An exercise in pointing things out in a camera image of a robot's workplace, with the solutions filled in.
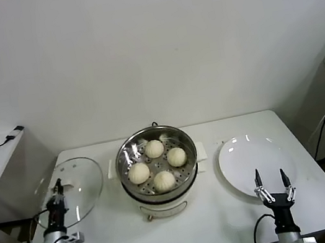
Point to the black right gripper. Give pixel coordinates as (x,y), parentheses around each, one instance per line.
(282,210)

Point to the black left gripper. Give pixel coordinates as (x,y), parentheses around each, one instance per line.
(57,215)

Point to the round glass lid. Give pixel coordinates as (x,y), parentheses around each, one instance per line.
(81,186)

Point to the white steamed baozi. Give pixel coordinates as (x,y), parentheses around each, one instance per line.
(139,172)
(164,180)
(154,148)
(176,156)

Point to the stainless steel steamer basket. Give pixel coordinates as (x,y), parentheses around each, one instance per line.
(130,152)

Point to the white round plate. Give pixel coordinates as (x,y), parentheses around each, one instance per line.
(239,164)

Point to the cream electric cooker base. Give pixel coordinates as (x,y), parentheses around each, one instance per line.
(162,208)

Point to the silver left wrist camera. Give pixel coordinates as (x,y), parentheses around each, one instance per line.
(75,239)

